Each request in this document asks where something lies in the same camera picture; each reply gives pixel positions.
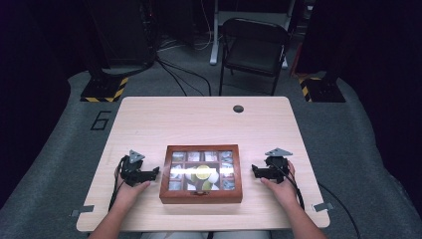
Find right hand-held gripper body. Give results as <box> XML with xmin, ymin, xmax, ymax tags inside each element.
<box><xmin>264</xmin><ymin>147</ymin><xmax>295</xmax><ymax>184</ymax></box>

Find black cable on floor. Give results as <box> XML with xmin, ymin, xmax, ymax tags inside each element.
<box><xmin>317</xmin><ymin>182</ymin><xmax>362</xmax><ymax>239</ymax></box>

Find person's left hand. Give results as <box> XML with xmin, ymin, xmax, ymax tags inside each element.
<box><xmin>113</xmin><ymin>165</ymin><xmax>152</xmax><ymax>209</ymax></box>

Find dark equipment cabinet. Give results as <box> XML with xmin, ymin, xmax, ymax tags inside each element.
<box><xmin>85</xmin><ymin>0</ymin><xmax>157</xmax><ymax>70</ymax></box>

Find right hand-held gripper cable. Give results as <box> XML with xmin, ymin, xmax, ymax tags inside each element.
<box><xmin>277</xmin><ymin>163</ymin><xmax>306</xmax><ymax>211</ymax></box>

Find black folding chair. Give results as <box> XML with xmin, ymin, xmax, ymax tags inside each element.
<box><xmin>218</xmin><ymin>17</ymin><xmax>291</xmax><ymax>97</ymax></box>

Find black yellow striped stand base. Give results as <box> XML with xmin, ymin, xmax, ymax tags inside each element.
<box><xmin>298</xmin><ymin>77</ymin><xmax>346</xmax><ymax>104</ymax></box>
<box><xmin>80</xmin><ymin>76</ymin><xmax>130</xmax><ymax>104</ymax></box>

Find hand-held gripper cable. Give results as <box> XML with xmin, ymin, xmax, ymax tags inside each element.
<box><xmin>107</xmin><ymin>155</ymin><xmax>128</xmax><ymax>212</ymax></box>
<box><xmin>277</xmin><ymin>163</ymin><xmax>306</xmax><ymax>211</ymax></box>

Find black floor cables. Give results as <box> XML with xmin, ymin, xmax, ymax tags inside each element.
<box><xmin>154</xmin><ymin>54</ymin><xmax>213</xmax><ymax>98</ymax></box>

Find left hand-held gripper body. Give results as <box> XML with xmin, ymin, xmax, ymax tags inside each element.
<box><xmin>119</xmin><ymin>149</ymin><xmax>147</xmax><ymax>188</ymax></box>

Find left hand-held gripper cable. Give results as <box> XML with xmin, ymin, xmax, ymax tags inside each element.
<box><xmin>107</xmin><ymin>155</ymin><xmax>128</xmax><ymax>212</ymax></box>

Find grey tape piece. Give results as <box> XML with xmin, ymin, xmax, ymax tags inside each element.
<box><xmin>312</xmin><ymin>201</ymin><xmax>334</xmax><ymax>213</ymax></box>
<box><xmin>70</xmin><ymin>204</ymin><xmax>96</xmax><ymax>218</ymax></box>

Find yellow round lid item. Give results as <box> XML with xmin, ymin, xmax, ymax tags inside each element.
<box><xmin>194</xmin><ymin>164</ymin><xmax>213</xmax><ymax>180</ymax></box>

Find person's right hand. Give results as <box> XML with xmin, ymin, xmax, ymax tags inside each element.
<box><xmin>260</xmin><ymin>160</ymin><xmax>300</xmax><ymax>208</ymax></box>

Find wooden box with glass lid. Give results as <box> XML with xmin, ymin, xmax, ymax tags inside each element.
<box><xmin>158</xmin><ymin>143</ymin><xmax>244</xmax><ymax>205</ymax></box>

